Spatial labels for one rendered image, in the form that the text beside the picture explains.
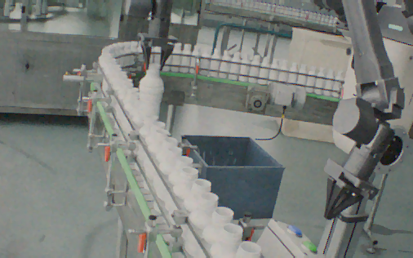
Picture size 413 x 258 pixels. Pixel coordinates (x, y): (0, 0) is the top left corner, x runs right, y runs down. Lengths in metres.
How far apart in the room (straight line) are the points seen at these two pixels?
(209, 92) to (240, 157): 0.87
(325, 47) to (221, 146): 3.43
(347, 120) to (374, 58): 0.14
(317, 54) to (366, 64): 4.35
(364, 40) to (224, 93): 1.98
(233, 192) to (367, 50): 0.95
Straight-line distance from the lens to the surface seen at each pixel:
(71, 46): 4.35
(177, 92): 2.78
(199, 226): 0.90
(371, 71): 0.88
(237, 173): 1.67
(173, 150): 1.13
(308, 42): 5.19
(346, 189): 0.86
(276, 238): 0.94
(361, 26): 0.89
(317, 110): 2.93
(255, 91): 2.71
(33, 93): 4.44
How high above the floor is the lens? 1.56
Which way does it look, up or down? 18 degrees down
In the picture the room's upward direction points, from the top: 10 degrees clockwise
